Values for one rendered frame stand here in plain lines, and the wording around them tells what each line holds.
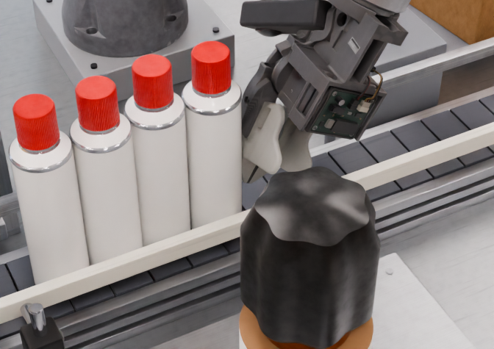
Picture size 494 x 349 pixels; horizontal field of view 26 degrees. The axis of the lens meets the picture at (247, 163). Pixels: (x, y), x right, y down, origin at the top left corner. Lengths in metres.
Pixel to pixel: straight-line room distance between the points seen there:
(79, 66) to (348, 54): 0.43
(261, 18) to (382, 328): 0.30
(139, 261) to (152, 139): 0.12
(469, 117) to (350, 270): 0.57
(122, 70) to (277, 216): 0.64
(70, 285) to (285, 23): 0.30
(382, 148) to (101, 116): 0.36
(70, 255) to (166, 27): 0.40
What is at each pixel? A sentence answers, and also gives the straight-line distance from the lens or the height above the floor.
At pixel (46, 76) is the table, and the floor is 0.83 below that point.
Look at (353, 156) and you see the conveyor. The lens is 1.11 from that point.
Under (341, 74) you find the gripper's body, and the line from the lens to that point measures 0.91.
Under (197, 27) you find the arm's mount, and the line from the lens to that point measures 1.29.
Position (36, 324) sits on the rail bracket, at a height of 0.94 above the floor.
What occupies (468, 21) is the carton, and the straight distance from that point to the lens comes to 1.32.
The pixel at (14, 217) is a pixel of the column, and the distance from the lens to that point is 1.10.
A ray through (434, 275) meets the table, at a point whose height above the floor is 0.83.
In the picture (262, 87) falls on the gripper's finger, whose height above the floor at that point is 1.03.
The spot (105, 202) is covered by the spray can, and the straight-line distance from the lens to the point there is 0.92.
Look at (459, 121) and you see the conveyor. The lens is 1.17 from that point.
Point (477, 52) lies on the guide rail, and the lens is 1.14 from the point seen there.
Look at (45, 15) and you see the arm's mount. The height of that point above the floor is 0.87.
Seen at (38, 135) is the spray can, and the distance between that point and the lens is 0.86.
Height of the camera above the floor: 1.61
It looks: 42 degrees down
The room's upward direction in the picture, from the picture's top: straight up
